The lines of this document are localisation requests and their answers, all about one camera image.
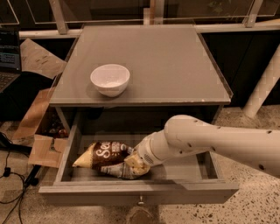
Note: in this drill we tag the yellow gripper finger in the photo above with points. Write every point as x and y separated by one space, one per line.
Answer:
136 164

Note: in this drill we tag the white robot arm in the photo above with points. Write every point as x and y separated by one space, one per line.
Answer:
184 135

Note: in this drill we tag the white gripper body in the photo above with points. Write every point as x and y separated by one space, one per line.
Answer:
143 153

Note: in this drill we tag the brown chip bag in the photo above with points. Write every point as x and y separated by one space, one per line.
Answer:
107 158

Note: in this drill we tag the grey cabinet with counter top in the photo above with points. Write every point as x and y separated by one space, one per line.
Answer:
171 73

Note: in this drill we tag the metal drawer knob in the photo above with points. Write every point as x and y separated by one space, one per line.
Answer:
141 201

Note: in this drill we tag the open cardboard box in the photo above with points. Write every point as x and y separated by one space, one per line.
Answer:
48 148

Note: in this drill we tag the brown paper sheet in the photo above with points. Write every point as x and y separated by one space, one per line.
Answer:
36 59

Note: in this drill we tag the white ceramic bowl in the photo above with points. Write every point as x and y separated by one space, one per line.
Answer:
110 79

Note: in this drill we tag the open laptop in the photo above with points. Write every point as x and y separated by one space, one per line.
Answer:
10 57

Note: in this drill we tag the grey open top drawer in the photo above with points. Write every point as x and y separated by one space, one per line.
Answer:
188 180

